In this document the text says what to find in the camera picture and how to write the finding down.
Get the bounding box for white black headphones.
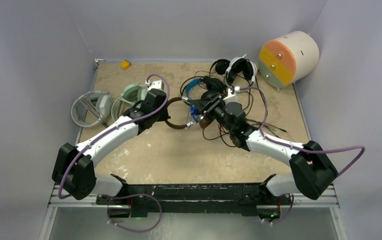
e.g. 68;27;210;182
225;54;258;87

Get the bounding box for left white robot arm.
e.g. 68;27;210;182
51;89;169;205

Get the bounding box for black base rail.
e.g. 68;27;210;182
46;175;339;220

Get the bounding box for small yellow block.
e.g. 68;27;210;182
119;60;131;70

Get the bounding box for small black on-ear headphones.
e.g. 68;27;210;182
209;58;230;76

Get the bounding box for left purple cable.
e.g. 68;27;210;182
57;74;163;233

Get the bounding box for white grey headphones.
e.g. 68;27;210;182
70;90;113;128

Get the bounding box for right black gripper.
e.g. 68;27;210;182
192;92;235;133

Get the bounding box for black blue headphones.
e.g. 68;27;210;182
181;75;226;102

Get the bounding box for dark brown headphone cable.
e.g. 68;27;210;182
202;71;287;147

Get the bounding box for round pastel drawer cabinet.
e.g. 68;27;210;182
258;31;320;89

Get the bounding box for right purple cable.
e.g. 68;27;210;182
234;86;366;226

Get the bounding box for purple cable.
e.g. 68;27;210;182
57;74;163;233
234;86;366;226

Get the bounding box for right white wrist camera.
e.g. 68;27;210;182
223;86;240;104

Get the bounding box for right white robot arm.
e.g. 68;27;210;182
193;94;339;204

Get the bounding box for mint green headphones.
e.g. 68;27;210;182
110;83;148;121

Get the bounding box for grey white headphone cable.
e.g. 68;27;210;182
76;94;112;127

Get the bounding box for brown headphones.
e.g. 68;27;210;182
163;96;213;131

